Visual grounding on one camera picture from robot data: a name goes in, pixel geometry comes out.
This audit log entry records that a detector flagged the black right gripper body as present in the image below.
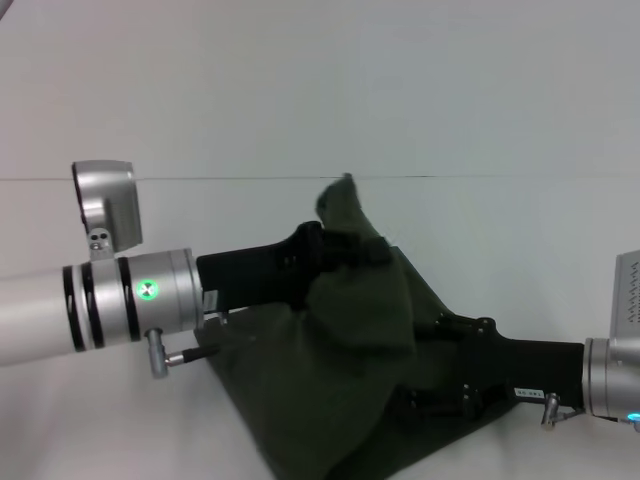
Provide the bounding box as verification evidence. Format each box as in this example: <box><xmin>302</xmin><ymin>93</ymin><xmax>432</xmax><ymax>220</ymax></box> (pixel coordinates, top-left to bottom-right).
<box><xmin>447</xmin><ymin>329</ymin><xmax>589</xmax><ymax>421</ymax></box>

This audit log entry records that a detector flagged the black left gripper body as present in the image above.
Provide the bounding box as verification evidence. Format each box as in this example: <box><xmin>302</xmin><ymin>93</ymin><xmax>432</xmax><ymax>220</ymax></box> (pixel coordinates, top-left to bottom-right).
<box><xmin>195</xmin><ymin>221</ymin><xmax>331</xmax><ymax>314</ymax></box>

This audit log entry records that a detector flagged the dark green t-shirt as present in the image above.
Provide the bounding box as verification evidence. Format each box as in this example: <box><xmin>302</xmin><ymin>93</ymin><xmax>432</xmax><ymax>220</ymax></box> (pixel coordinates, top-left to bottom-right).
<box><xmin>198</xmin><ymin>172</ymin><xmax>589</xmax><ymax>480</ymax></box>

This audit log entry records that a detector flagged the right arm cable with connector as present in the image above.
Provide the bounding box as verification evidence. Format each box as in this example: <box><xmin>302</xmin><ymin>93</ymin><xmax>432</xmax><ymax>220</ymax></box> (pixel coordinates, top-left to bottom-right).
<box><xmin>538</xmin><ymin>392</ymin><xmax>585</xmax><ymax>431</ymax></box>

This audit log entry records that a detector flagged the arm cable with connector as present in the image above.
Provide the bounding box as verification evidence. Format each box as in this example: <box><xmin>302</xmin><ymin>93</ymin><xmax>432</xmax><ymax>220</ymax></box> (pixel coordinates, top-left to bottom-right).
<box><xmin>538</xmin><ymin>392</ymin><xmax>585</xmax><ymax>431</ymax></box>
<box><xmin>143</xmin><ymin>327</ymin><xmax>222</xmax><ymax>380</ymax></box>

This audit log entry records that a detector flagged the left arm cable with connector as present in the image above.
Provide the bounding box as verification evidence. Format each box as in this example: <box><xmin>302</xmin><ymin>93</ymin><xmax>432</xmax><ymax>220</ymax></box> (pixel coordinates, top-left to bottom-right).
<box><xmin>143</xmin><ymin>327</ymin><xmax>222</xmax><ymax>380</ymax></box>

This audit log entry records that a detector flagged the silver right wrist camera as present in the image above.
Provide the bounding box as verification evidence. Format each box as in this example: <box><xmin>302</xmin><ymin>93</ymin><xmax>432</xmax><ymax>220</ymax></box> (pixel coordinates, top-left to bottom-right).
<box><xmin>608</xmin><ymin>248</ymin><xmax>640</xmax><ymax>347</ymax></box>

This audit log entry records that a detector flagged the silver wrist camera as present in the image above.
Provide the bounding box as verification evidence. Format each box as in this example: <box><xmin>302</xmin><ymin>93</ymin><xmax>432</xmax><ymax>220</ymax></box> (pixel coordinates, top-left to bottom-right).
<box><xmin>70</xmin><ymin>159</ymin><xmax>146</xmax><ymax>262</ymax></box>
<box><xmin>608</xmin><ymin>248</ymin><xmax>640</xmax><ymax>347</ymax></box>

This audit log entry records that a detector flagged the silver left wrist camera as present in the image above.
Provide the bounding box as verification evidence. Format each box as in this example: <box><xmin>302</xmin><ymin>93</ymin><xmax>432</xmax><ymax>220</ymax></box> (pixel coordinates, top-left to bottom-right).
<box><xmin>70</xmin><ymin>159</ymin><xmax>146</xmax><ymax>262</ymax></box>

